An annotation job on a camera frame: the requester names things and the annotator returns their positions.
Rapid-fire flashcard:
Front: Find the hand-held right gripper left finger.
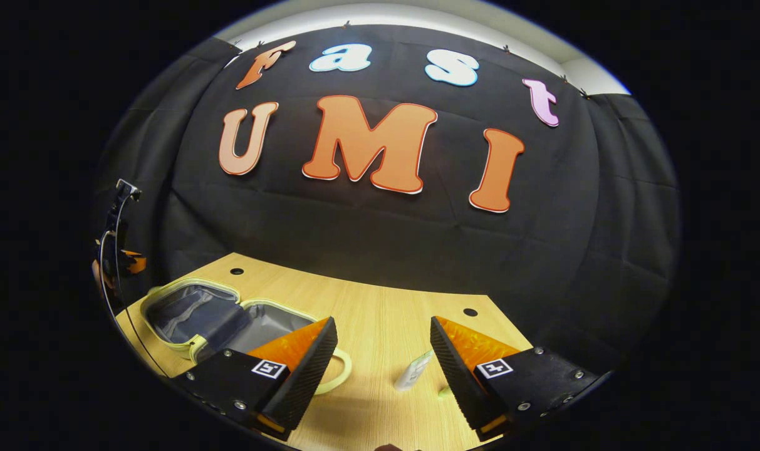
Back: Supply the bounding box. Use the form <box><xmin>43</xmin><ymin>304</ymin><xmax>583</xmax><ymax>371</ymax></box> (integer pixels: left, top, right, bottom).
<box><xmin>173</xmin><ymin>316</ymin><xmax>340</xmax><ymax>442</ymax></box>

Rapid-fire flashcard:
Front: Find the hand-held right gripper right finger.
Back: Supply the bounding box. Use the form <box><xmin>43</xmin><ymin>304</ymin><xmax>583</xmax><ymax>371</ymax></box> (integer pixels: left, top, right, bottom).
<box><xmin>430</xmin><ymin>315</ymin><xmax>601</xmax><ymax>442</ymax></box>

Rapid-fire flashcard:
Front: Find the white tube with green label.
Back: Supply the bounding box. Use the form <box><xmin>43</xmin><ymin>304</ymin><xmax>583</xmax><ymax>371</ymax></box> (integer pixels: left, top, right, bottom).
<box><xmin>394</xmin><ymin>350</ymin><xmax>435</xmax><ymax>393</ymax></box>

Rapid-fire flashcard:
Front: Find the black backdrop cloth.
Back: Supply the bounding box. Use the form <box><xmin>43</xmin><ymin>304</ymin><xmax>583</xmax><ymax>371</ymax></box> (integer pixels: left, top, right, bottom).
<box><xmin>95</xmin><ymin>24</ymin><xmax>681</xmax><ymax>376</ymax></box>

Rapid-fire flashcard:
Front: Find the thin white gripper cable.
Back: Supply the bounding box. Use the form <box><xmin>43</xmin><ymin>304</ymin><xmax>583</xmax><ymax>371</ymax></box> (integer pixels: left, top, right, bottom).
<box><xmin>99</xmin><ymin>194</ymin><xmax>170</xmax><ymax>378</ymax></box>

